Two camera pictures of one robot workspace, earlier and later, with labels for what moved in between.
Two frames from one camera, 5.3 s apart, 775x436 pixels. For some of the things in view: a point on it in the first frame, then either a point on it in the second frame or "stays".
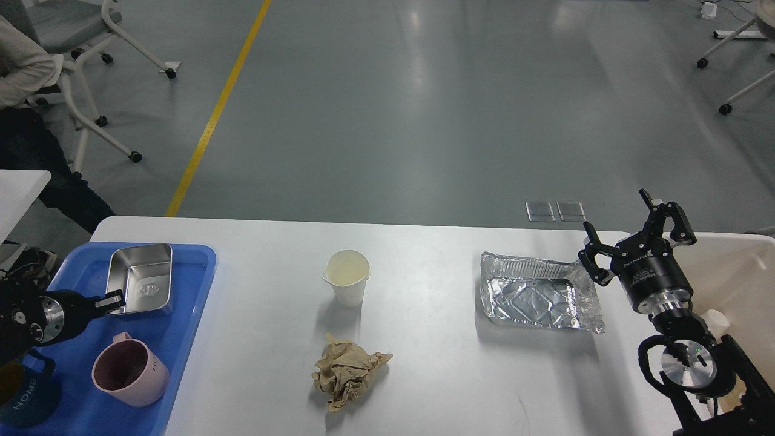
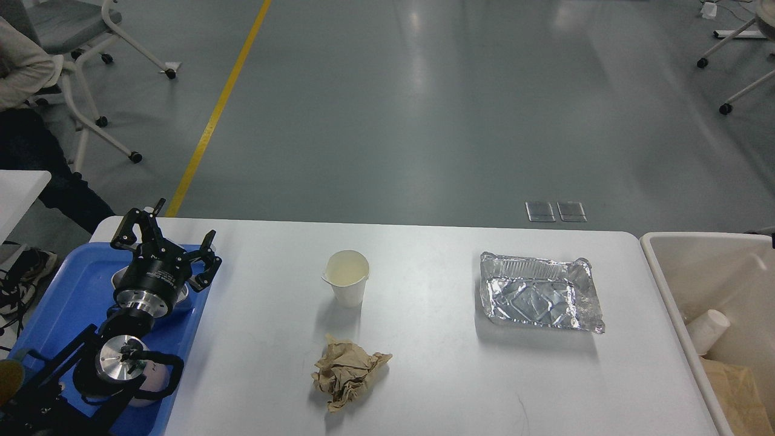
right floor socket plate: (571, 212) stays
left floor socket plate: (540, 212) stays
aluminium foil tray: (543, 291) stays
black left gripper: (63, 314) -> (158, 269)
